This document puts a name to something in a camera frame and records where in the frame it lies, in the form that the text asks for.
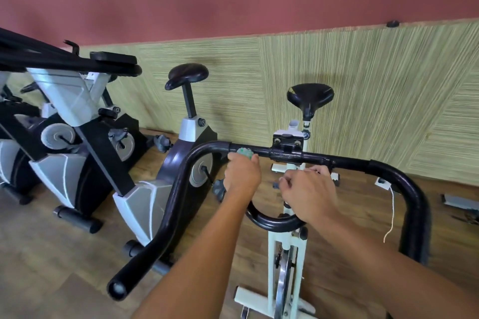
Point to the person's right hand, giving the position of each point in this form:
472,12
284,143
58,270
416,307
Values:
311,195

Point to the person's left hand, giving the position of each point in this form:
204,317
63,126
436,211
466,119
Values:
241,174

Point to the green checkered cleaning cloth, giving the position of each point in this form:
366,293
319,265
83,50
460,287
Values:
245,153

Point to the white bike with yellow flywheel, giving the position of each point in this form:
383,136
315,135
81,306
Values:
275,270

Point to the person's right forearm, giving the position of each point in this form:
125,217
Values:
404,277

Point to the person's left forearm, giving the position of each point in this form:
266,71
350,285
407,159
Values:
198,263

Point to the black and grey upright bike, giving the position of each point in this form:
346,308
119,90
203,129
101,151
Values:
11,165
142,207
67,177

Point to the red and grey spin bike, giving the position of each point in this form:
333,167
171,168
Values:
460,203

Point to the white power socket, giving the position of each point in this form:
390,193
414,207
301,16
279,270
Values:
383,183

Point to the black round fixture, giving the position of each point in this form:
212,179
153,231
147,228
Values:
392,23

